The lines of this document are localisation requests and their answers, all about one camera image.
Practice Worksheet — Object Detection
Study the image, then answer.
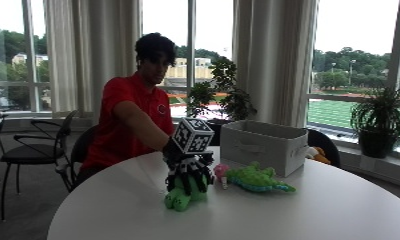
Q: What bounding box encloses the bright green plush toy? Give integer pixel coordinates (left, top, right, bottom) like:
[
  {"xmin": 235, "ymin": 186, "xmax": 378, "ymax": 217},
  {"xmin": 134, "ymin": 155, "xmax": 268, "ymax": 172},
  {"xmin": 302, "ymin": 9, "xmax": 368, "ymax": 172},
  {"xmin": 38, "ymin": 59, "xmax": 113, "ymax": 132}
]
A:
[{"xmin": 163, "ymin": 173, "xmax": 210, "ymax": 213}]

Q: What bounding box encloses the pink plush toy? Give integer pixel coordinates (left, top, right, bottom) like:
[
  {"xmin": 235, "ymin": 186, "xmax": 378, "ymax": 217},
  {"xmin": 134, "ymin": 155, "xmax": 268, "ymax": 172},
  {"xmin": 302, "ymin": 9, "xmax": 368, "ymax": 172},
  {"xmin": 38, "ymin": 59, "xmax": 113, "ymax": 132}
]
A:
[{"xmin": 212, "ymin": 162, "xmax": 232, "ymax": 190}]

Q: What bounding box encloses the white marker cube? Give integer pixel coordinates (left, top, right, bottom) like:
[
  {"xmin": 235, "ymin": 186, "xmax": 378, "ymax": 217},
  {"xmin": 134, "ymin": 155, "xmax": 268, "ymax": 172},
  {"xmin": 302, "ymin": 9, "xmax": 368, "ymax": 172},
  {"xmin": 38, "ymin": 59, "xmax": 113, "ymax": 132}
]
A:
[{"xmin": 171, "ymin": 116, "xmax": 216, "ymax": 155}]

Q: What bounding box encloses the green turtle plush toy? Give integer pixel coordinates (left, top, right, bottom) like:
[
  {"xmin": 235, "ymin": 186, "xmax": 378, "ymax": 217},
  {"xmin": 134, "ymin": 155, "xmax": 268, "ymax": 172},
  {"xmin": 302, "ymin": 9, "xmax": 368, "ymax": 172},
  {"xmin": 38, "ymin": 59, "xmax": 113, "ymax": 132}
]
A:
[{"xmin": 226, "ymin": 161, "xmax": 298, "ymax": 194}]

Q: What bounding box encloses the grey fabric storage box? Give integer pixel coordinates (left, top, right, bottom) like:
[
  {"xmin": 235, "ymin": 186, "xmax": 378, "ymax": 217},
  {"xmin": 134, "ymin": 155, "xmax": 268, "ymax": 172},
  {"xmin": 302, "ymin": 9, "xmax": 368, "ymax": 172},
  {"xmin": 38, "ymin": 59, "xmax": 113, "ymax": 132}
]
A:
[{"xmin": 219, "ymin": 119, "xmax": 311, "ymax": 178}]

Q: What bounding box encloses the the person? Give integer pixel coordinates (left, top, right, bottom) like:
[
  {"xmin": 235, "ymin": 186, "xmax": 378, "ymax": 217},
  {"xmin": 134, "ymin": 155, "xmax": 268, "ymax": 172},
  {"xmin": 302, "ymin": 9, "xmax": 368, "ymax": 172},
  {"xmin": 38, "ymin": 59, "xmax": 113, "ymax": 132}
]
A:
[{"xmin": 74, "ymin": 32, "xmax": 178, "ymax": 189}]

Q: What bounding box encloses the tall potted plant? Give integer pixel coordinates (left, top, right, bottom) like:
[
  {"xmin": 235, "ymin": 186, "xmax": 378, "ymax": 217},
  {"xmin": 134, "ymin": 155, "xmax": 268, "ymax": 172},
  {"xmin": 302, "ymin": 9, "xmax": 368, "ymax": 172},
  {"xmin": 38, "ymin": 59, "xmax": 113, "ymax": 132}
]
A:
[{"xmin": 185, "ymin": 55, "xmax": 259, "ymax": 147}]

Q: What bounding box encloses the orange and white plush toy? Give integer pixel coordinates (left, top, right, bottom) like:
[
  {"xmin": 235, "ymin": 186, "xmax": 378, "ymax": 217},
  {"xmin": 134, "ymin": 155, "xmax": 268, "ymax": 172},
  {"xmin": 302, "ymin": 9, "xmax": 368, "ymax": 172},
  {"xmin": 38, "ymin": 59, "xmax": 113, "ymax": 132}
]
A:
[{"xmin": 304, "ymin": 146, "xmax": 332, "ymax": 165}]

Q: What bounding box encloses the white curtain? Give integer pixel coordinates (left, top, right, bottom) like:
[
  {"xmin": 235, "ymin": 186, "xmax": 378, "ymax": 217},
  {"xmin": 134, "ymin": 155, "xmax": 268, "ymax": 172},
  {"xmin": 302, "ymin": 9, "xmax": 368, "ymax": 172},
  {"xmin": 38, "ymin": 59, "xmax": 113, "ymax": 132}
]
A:
[
  {"xmin": 232, "ymin": 0, "xmax": 320, "ymax": 129},
  {"xmin": 42, "ymin": 0, "xmax": 145, "ymax": 126}
]

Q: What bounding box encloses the potted plant with thin leaves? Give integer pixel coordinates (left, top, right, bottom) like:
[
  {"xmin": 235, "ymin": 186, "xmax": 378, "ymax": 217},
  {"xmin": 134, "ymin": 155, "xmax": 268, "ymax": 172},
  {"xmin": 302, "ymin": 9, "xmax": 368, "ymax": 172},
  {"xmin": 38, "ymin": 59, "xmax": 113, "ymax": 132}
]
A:
[{"xmin": 350, "ymin": 87, "xmax": 400, "ymax": 159}]

